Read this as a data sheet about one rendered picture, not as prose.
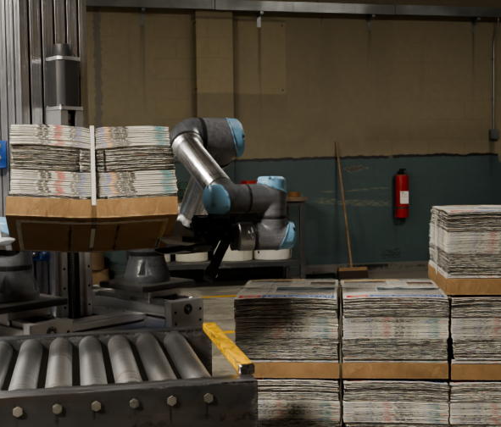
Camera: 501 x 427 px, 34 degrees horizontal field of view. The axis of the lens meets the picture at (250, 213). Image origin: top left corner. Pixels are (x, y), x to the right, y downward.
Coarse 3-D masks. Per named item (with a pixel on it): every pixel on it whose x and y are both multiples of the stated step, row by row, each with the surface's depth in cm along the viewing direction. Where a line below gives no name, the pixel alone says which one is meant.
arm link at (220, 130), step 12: (204, 120) 242; (216, 120) 243; (228, 120) 245; (204, 132) 240; (216, 132) 241; (228, 132) 243; (240, 132) 244; (204, 144) 240; (216, 144) 242; (228, 144) 243; (240, 144) 245; (216, 156) 245; (228, 156) 247; (240, 156) 250; (192, 180) 258; (192, 192) 260; (180, 204) 272; (192, 204) 263; (180, 216) 268; (192, 216) 266
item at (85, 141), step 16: (80, 144) 191; (96, 144) 192; (80, 160) 190; (96, 160) 191; (80, 176) 189; (96, 176) 190; (80, 192) 188; (96, 192) 189; (80, 224) 188; (96, 224) 189; (80, 240) 199; (96, 240) 200
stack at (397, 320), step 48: (288, 288) 242; (336, 288) 243; (384, 288) 240; (432, 288) 240; (240, 336) 227; (288, 336) 226; (336, 336) 225; (384, 336) 224; (432, 336) 223; (480, 336) 222; (288, 384) 226; (336, 384) 225; (384, 384) 224; (432, 384) 223; (480, 384) 221
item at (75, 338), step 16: (0, 336) 191; (16, 336) 190; (32, 336) 190; (48, 336) 190; (64, 336) 190; (80, 336) 190; (96, 336) 191; (128, 336) 193; (160, 336) 194; (192, 336) 196; (208, 336) 197; (16, 352) 188; (48, 352) 189; (208, 352) 197; (208, 368) 197; (80, 384) 191
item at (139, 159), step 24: (120, 144) 193; (144, 144) 194; (168, 144) 195; (120, 168) 191; (144, 168) 192; (168, 168) 193; (120, 192) 189; (144, 192) 191; (168, 192) 192; (144, 216) 189; (168, 216) 191; (120, 240) 202; (144, 240) 205
